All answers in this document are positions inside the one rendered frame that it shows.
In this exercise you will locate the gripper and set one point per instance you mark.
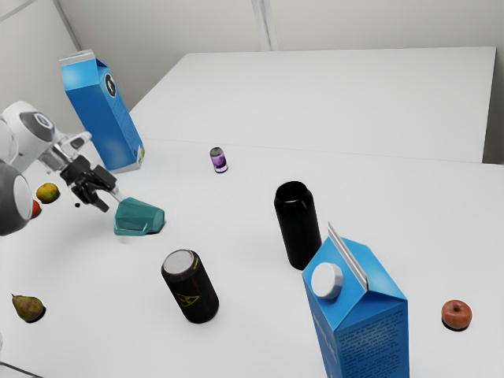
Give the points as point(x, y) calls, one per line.
point(80, 175)

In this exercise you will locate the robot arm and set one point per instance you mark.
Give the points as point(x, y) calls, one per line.
point(23, 130)

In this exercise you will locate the teal faceted mug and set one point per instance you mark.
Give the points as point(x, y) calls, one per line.
point(138, 216)

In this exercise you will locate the yellow-green orange fruit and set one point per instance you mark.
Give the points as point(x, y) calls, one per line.
point(47, 192)

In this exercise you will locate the small red fruit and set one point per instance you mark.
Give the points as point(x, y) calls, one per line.
point(35, 208)

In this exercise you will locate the blue carton with round emblem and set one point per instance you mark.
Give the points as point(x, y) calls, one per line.
point(103, 118)

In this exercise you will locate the small purple can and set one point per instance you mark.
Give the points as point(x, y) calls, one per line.
point(218, 160)

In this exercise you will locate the black can with yellow symbol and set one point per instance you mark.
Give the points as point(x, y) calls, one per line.
point(191, 287)

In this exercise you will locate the green-yellow pear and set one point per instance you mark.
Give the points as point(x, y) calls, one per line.
point(27, 308)

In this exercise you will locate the tall plain black can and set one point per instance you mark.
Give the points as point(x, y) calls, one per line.
point(297, 224)

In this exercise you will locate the blue carton with white cap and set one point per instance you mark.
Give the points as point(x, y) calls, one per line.
point(354, 311)

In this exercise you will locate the red apple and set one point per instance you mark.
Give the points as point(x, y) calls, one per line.
point(456, 313)

